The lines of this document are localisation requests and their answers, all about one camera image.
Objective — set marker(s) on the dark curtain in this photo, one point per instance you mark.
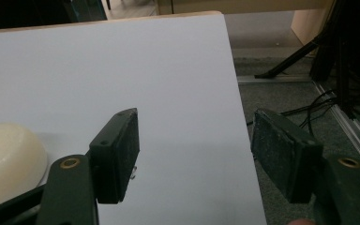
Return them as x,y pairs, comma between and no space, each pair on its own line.
28,11

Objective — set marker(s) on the black stand leg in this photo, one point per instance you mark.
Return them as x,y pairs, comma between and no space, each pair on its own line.
289,61

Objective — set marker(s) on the black metal stand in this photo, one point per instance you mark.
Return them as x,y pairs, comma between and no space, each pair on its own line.
350,53

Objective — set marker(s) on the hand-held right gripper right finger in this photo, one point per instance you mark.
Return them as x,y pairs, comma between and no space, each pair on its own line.
281,150

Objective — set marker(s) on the cream round bowl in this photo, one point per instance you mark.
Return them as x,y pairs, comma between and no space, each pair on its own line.
9,159

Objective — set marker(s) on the beige wooden furniture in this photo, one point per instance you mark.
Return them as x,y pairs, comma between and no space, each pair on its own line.
306,23

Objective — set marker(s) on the metal floor rail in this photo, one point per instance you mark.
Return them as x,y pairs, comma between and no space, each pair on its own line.
353,131

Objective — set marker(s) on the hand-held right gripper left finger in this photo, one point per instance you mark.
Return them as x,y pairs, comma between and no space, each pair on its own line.
115,156

